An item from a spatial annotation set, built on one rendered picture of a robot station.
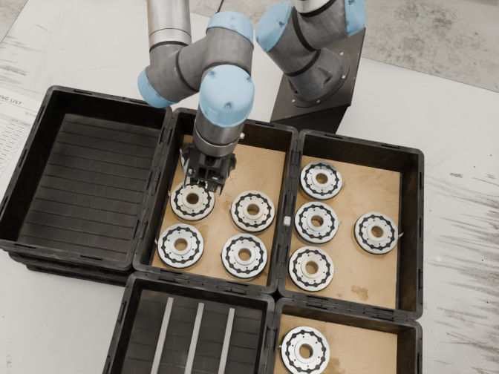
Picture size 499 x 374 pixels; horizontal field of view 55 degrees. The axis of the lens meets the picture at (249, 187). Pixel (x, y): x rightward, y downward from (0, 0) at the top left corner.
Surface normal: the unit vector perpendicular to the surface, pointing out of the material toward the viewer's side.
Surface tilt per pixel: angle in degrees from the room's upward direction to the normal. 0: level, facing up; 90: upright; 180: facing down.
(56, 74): 0
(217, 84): 8
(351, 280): 0
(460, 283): 0
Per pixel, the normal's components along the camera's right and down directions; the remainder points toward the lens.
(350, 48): -0.61, -0.47
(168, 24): 0.13, -0.22
